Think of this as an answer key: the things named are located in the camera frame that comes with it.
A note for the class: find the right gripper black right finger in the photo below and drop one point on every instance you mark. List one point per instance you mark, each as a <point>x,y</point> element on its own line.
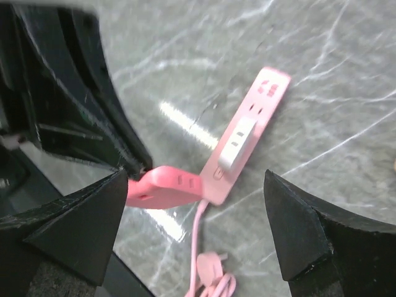
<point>325,250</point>

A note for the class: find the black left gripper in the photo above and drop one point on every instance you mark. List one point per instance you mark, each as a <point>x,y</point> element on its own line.
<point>56,90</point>

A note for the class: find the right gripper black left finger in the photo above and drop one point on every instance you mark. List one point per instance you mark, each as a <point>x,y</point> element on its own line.
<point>62,248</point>

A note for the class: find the red square plug adapter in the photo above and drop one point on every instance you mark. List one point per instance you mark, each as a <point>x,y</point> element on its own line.
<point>164,187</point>

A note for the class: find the white square plug adapter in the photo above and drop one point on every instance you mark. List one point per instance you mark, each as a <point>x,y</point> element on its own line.
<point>236,143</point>

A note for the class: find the pink power strip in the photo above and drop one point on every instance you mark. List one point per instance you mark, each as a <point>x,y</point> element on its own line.
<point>259,103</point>

